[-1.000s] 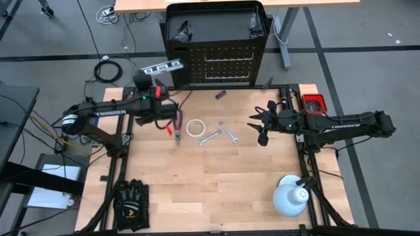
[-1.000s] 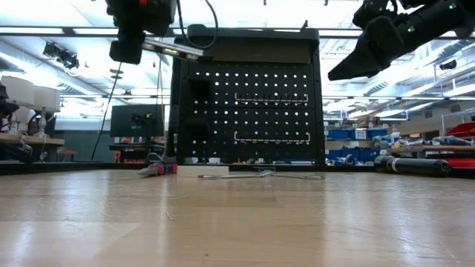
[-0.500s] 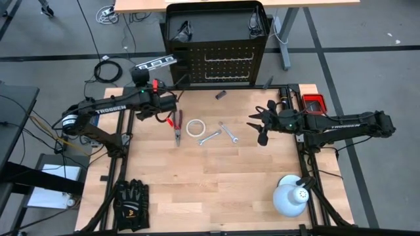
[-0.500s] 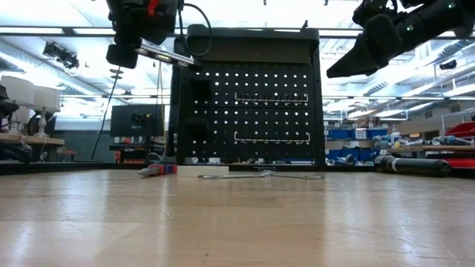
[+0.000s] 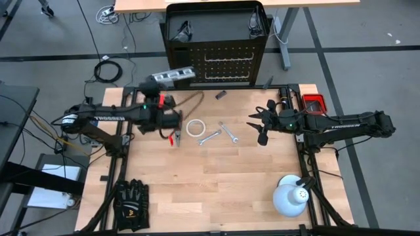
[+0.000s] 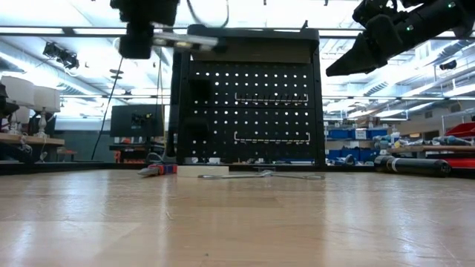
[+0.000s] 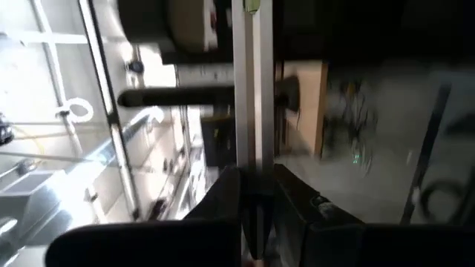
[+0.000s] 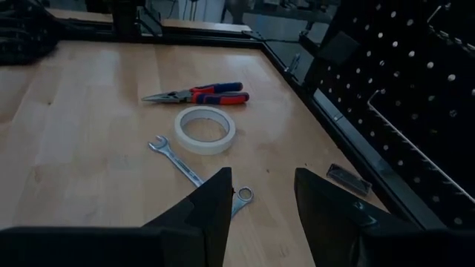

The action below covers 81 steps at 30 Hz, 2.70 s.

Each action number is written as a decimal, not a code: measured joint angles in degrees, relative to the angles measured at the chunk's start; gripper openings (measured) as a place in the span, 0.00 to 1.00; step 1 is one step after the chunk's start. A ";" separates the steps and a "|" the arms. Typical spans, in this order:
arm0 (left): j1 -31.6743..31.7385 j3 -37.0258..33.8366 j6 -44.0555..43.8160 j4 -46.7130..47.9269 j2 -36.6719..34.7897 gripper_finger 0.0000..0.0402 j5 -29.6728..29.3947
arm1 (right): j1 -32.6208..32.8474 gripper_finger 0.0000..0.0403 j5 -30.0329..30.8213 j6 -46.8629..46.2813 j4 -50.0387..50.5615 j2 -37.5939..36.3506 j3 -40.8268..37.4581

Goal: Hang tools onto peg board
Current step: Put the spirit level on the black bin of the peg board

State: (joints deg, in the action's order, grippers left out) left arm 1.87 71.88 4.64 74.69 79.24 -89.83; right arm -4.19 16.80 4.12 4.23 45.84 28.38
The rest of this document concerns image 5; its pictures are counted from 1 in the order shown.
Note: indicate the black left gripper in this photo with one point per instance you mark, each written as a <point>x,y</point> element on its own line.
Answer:
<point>151,88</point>

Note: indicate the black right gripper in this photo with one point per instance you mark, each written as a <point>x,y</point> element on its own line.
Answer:
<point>282,121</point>

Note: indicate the silver black spirit level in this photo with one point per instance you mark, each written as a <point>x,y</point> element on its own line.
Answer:
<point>177,73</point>

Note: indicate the silver combination wrench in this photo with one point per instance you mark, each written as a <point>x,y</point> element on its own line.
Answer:
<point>229,132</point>
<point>209,137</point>

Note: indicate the small black bit holder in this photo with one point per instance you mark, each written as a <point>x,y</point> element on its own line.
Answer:
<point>220,95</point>

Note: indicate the white tape roll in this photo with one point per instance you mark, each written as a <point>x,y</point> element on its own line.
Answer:
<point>187,128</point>

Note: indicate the red tag on arm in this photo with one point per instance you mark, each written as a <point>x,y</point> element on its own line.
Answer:
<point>161,101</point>

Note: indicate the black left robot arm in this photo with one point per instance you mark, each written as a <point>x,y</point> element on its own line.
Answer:
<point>108,118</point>

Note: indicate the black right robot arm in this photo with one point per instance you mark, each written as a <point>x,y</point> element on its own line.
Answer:
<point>344,126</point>

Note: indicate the black peg board cart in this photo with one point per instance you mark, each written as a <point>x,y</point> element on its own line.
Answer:
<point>216,29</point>

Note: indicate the black flashlight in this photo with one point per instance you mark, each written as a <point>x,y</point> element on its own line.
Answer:
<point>284,96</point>

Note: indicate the red plastic tray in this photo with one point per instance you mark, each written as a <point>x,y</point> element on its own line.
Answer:
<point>314,101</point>

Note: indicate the black control box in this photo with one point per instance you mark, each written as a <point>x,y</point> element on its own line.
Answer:
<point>88,100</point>

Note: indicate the grey metal desk leg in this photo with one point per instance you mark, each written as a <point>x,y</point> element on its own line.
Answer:
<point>285,49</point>

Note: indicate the white dome lamp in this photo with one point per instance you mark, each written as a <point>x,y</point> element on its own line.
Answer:
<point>288,196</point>

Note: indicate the black work glove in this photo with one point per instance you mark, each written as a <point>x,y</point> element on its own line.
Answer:
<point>126,206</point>
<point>142,203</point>

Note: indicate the light wooden desk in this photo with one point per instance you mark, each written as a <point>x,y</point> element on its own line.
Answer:
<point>295,5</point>

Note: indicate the person's shoe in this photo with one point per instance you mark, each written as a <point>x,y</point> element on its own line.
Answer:
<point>47,11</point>

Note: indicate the black side table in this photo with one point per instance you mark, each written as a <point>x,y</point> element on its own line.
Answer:
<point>16,108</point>

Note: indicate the white paper sheet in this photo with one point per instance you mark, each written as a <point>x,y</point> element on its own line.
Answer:
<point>49,196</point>

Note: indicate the black metal table frame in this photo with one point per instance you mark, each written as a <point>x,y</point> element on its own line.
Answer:
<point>236,88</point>

